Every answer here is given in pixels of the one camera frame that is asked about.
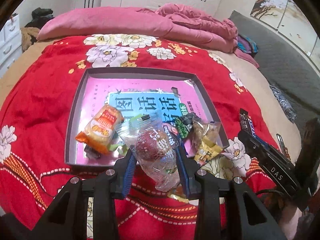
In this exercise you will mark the green pea snack packet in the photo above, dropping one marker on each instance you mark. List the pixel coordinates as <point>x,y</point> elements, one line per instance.
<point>184,124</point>

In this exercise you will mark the clear bag purple pastry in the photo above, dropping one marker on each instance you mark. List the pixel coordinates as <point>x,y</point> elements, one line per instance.
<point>146,138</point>

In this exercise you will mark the amber clear candy packet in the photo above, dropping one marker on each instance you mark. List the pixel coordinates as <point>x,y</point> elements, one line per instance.
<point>177,194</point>

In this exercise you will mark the blue snack packet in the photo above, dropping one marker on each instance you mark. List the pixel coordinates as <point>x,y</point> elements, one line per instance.
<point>174,137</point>

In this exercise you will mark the tree wall painting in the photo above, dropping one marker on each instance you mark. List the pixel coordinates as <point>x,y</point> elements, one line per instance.
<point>288,20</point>

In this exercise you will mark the dark clothes pile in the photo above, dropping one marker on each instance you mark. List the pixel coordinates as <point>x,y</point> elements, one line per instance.
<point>40,16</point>

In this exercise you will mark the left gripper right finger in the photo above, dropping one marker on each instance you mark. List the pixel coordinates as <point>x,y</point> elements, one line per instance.
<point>187,169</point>

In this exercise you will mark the red floral blanket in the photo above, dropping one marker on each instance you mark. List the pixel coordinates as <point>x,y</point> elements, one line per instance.
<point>34,120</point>

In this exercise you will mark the Snickers bar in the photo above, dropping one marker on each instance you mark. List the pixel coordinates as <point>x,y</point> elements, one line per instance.
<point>246,123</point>

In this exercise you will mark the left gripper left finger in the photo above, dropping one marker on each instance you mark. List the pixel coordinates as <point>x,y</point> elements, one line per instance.
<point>125,169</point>

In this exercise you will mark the pink quilt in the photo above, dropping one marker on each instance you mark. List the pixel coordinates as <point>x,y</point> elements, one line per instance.
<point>171,21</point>

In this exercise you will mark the black silver candy wrapper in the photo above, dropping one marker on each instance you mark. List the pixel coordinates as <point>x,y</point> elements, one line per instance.
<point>91,153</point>

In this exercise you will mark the blue purple cloth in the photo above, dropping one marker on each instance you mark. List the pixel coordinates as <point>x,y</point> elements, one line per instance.
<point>247,45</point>

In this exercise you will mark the orange rice cracker packet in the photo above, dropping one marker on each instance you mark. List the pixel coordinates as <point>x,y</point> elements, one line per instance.
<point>100,130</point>

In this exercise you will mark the green white snack packet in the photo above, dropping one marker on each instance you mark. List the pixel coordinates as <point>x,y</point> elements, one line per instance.
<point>120,147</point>

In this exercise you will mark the pink and blue book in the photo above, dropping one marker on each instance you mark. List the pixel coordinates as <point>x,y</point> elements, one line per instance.
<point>133,97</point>

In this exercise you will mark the yellow snack packet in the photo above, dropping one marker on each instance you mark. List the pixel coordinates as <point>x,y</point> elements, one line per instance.
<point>205,135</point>

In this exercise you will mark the white drawer cabinet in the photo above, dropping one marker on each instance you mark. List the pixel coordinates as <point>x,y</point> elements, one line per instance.
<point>11,43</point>

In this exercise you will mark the grey padded headboard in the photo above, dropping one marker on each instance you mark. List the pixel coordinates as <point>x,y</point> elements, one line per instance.
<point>284,68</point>

